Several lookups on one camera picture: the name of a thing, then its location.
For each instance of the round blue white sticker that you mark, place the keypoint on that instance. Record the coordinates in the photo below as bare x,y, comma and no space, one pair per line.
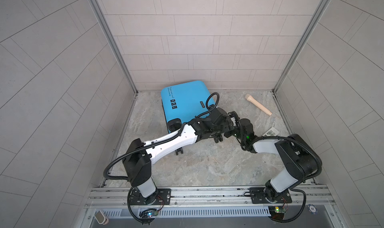
312,209

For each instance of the small white remote control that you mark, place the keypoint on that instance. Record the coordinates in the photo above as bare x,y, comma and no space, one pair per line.
271,132

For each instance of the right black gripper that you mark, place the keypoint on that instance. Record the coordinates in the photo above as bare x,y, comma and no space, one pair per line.
227,134

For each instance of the blue hard-shell suitcase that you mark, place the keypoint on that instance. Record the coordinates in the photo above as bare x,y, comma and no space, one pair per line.
181,104

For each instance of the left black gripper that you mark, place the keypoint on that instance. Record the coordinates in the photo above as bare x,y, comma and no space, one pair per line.
224,128

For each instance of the right circuit board with wires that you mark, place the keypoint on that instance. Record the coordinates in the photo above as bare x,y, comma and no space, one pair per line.
277,213

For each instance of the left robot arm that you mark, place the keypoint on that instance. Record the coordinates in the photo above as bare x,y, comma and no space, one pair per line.
135,166

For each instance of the circuit board with wires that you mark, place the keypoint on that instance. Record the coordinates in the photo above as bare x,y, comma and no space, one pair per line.
149,214
277,213

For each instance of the beige wooden handle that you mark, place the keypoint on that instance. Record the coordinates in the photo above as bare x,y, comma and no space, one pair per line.
249,98

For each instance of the small white pink object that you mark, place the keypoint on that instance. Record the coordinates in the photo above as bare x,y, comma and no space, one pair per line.
101,218

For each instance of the left circuit board with wires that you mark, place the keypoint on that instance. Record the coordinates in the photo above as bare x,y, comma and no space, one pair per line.
149,214

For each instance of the white ventilation grille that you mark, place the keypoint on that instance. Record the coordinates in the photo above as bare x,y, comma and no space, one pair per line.
196,212

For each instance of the aluminium mounting rail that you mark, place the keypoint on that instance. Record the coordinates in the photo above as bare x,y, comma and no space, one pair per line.
232,196

